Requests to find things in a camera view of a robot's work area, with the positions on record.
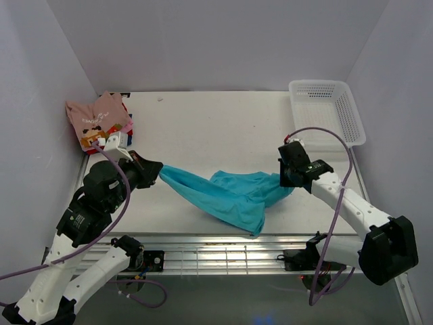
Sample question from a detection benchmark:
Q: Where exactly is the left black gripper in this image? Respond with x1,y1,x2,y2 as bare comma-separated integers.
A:
106,149,163,212

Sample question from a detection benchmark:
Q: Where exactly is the teal t-shirt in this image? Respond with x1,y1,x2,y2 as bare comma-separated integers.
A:
159,165,294,236

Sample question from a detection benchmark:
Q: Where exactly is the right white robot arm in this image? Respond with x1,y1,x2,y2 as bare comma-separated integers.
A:
278,141,419,285

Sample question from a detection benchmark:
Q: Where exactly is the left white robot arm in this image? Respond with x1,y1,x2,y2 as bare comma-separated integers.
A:
2,150,163,324

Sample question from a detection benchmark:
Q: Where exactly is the blue folded t-shirt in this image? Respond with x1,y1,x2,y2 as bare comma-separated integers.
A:
124,114,133,146

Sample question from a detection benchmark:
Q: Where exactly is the pink folded t-shirt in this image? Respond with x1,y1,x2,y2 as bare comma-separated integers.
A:
110,115,133,142

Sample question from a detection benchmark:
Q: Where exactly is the red folded t-shirt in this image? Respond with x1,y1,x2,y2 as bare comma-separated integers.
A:
86,101,133,156

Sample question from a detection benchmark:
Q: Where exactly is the white plastic basket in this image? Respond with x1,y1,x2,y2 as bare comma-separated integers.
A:
288,79,366,151

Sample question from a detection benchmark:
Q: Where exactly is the beige folded t-shirt with print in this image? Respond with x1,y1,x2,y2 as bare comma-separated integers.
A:
65,91,130,154

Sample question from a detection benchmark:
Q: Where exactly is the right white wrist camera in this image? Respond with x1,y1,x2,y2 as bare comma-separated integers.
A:
283,135,305,148

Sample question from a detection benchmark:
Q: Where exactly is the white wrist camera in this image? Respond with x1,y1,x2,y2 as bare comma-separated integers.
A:
95,131,133,163
283,135,305,148

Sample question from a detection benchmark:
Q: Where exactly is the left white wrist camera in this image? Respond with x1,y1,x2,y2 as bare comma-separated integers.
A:
95,131,133,163

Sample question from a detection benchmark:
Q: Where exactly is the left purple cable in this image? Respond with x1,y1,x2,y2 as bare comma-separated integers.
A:
0,141,167,308

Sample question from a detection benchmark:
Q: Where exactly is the aluminium rail frame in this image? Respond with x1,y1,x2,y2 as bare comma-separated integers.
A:
32,148,424,325

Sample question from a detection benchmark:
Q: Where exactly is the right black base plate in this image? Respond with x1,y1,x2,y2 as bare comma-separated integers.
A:
276,248,347,272

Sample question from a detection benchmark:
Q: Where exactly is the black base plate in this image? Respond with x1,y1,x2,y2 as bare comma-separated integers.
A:
276,248,347,272
122,250,165,274

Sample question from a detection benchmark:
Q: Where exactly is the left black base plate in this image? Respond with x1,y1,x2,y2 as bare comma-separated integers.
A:
122,250,165,274

